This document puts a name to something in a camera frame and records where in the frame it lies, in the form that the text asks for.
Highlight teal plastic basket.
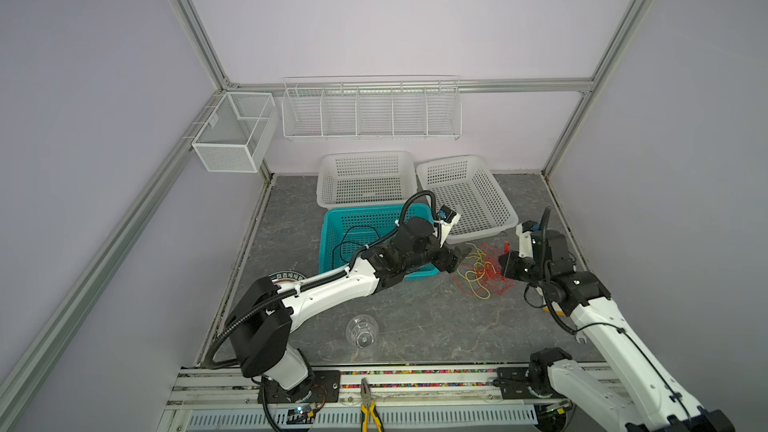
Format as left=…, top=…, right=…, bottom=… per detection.
left=318, top=202, right=439, bottom=282

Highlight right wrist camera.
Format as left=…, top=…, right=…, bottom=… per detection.
left=515, top=220, right=538, bottom=258

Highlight white mesh wall box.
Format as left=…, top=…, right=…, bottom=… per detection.
left=192, top=92, right=279, bottom=173

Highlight white plastic basket right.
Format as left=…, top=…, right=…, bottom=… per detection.
left=416, top=155, right=520, bottom=244

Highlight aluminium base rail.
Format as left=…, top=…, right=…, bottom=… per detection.
left=157, top=362, right=631, bottom=432

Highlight white plastic basket left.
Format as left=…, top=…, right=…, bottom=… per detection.
left=316, top=151, right=418, bottom=209

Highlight yellow cable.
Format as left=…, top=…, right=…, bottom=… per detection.
left=458, top=244, right=494, bottom=301

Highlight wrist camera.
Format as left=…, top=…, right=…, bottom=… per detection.
left=515, top=220, right=538, bottom=258
left=437, top=205, right=461, bottom=228

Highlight round tape plate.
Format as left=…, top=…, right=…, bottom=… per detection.
left=269, top=270, right=307, bottom=287

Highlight white plastic basket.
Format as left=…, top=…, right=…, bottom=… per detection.
left=316, top=151, right=418, bottom=209
left=416, top=155, right=520, bottom=244

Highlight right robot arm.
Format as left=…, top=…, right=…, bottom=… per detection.
left=499, top=223, right=735, bottom=431

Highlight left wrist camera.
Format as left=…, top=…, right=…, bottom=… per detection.
left=437, top=205, right=461, bottom=228

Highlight red cable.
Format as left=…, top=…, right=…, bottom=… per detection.
left=451, top=241, right=516, bottom=298

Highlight black cable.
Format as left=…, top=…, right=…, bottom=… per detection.
left=332, top=225, right=400, bottom=271

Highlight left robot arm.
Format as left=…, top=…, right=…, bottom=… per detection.
left=201, top=208, right=470, bottom=401

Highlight clear plastic cup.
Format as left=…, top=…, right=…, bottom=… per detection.
left=346, top=314, right=379, bottom=349

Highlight white wire shelf rack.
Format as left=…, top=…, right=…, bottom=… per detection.
left=282, top=75, right=463, bottom=140

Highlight yellow handled pliers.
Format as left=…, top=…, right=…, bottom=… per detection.
left=360, top=378, right=385, bottom=432

